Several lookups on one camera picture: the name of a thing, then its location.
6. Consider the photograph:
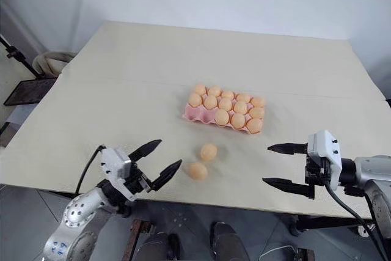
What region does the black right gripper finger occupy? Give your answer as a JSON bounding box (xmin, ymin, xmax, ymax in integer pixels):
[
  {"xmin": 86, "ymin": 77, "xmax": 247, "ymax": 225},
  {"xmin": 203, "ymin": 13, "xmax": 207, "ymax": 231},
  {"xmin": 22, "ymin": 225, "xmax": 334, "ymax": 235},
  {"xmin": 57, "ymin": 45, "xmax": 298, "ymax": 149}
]
[
  {"xmin": 262, "ymin": 177, "xmax": 316, "ymax": 200},
  {"xmin": 267, "ymin": 142, "xmax": 309, "ymax": 156}
]

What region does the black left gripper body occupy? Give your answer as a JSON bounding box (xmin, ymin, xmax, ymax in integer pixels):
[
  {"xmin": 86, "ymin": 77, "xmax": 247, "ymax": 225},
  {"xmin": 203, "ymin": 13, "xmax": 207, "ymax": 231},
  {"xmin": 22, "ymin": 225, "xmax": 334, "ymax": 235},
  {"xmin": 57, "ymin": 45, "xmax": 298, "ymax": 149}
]
[{"xmin": 123, "ymin": 157, "xmax": 153, "ymax": 196}]

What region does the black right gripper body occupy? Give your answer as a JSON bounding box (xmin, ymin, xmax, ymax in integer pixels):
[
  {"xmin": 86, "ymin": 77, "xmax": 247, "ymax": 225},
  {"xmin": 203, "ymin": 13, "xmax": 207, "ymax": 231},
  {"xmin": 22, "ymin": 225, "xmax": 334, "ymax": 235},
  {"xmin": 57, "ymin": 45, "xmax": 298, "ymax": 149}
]
[{"xmin": 304, "ymin": 151, "xmax": 332, "ymax": 189}]

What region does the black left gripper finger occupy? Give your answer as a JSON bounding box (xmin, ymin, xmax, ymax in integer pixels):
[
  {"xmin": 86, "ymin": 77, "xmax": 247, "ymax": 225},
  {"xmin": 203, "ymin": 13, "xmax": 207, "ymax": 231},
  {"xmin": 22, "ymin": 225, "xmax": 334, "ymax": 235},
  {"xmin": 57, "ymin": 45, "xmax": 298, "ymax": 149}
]
[
  {"xmin": 127, "ymin": 139, "xmax": 163, "ymax": 163},
  {"xmin": 148, "ymin": 159, "xmax": 183, "ymax": 193}
]

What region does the pink egg carton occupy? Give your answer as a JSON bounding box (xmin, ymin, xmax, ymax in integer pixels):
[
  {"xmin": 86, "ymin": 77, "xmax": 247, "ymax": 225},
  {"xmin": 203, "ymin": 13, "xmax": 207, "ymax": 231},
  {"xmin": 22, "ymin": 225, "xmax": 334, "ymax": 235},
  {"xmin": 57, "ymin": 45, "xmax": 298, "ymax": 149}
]
[{"xmin": 181, "ymin": 84, "xmax": 266, "ymax": 136}]

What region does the rusty brown metal bar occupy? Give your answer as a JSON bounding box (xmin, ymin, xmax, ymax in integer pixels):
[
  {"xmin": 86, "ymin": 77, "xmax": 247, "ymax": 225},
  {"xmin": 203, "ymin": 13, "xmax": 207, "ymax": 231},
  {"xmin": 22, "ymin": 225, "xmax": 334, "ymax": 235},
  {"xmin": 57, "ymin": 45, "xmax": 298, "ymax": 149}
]
[
  {"xmin": 124, "ymin": 218, "xmax": 154, "ymax": 261},
  {"xmin": 293, "ymin": 248, "xmax": 316, "ymax": 261}
]

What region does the dark rounded shape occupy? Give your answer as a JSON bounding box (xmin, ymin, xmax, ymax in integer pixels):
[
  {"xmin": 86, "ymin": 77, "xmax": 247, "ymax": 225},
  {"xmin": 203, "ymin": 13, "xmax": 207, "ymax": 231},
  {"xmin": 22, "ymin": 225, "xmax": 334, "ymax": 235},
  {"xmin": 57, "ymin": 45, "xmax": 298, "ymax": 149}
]
[
  {"xmin": 136, "ymin": 231, "xmax": 181, "ymax": 261},
  {"xmin": 210, "ymin": 221, "xmax": 250, "ymax": 261}
]

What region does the white caster wheel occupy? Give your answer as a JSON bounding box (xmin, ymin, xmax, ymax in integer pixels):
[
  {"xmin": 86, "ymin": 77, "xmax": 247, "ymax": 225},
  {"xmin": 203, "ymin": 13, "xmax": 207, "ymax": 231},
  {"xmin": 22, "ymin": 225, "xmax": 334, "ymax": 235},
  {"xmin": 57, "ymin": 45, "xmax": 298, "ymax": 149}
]
[{"xmin": 356, "ymin": 225, "xmax": 376, "ymax": 239}]

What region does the beige fabric bag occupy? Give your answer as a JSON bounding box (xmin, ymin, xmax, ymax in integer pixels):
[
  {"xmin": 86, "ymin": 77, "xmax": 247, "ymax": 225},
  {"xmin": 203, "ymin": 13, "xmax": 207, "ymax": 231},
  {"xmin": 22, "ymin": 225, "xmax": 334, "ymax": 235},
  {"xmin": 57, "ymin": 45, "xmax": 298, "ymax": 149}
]
[{"xmin": 32, "ymin": 51, "xmax": 76, "ymax": 79}]

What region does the black stand pole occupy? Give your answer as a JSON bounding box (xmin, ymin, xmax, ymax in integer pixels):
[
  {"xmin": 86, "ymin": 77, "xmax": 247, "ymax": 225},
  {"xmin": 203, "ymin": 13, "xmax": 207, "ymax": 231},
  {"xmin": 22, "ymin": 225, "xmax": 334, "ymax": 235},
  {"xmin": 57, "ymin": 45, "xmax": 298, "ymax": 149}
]
[{"xmin": 0, "ymin": 34, "xmax": 43, "ymax": 79}]

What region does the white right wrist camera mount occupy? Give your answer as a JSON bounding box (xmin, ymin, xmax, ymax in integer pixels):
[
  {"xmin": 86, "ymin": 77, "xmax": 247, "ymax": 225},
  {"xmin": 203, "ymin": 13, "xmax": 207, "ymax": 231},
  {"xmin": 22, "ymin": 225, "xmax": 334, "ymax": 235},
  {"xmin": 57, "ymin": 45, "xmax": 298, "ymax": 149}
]
[{"xmin": 306, "ymin": 129, "xmax": 343, "ymax": 191}]

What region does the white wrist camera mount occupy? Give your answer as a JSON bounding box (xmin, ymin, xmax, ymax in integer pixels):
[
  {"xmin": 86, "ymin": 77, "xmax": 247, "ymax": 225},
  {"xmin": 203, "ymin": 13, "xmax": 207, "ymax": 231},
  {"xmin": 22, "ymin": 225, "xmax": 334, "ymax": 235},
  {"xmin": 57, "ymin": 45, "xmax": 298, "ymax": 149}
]
[
  {"xmin": 99, "ymin": 147, "xmax": 136, "ymax": 202},
  {"xmin": 306, "ymin": 129, "xmax": 343, "ymax": 191}
]

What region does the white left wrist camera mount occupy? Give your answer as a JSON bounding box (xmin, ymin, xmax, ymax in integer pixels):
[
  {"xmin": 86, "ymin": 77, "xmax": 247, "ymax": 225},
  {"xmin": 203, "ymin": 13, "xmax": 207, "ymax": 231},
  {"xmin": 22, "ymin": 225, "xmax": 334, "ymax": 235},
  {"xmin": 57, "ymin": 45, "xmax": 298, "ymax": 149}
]
[{"xmin": 99, "ymin": 147, "xmax": 136, "ymax": 202}]

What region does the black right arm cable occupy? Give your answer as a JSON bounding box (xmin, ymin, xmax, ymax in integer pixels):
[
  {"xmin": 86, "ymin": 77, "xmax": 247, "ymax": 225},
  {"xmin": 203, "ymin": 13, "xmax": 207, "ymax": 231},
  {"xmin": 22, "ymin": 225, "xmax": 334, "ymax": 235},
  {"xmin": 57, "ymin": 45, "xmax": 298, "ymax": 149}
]
[{"xmin": 323, "ymin": 179, "xmax": 386, "ymax": 261}]

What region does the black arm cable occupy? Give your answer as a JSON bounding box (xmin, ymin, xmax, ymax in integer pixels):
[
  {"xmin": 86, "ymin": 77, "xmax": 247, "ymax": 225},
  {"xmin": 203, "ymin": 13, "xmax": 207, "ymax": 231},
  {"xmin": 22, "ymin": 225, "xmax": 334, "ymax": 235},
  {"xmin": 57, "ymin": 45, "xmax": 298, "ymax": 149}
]
[
  {"xmin": 323, "ymin": 179, "xmax": 386, "ymax": 261},
  {"xmin": 74, "ymin": 144, "xmax": 106, "ymax": 196}
]

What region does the black table frame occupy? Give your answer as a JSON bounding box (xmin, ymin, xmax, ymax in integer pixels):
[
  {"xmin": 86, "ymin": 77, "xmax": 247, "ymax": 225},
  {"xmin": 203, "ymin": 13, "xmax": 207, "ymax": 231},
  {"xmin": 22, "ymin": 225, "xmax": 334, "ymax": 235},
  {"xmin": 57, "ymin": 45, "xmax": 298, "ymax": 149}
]
[{"xmin": 287, "ymin": 214, "xmax": 376, "ymax": 238}]

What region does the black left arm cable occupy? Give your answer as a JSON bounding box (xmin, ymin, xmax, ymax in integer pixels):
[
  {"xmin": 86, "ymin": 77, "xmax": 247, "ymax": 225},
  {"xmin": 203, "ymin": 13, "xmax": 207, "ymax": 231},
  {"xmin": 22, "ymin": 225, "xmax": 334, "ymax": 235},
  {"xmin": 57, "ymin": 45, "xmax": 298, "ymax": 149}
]
[{"xmin": 74, "ymin": 144, "xmax": 106, "ymax": 196}]

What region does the thin white floor cable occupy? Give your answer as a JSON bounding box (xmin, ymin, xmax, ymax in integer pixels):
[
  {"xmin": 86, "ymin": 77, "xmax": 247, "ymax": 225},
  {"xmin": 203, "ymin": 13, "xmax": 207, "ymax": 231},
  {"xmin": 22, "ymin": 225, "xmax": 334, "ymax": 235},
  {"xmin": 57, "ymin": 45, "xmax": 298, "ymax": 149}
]
[{"xmin": 258, "ymin": 243, "xmax": 294, "ymax": 261}]

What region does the black metal base plate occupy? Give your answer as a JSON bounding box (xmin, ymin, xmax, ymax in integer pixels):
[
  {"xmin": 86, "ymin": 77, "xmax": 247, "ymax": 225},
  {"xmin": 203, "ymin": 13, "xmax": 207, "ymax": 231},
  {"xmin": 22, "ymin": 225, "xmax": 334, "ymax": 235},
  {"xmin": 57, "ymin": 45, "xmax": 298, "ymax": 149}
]
[{"xmin": 3, "ymin": 76, "xmax": 59, "ymax": 106}]

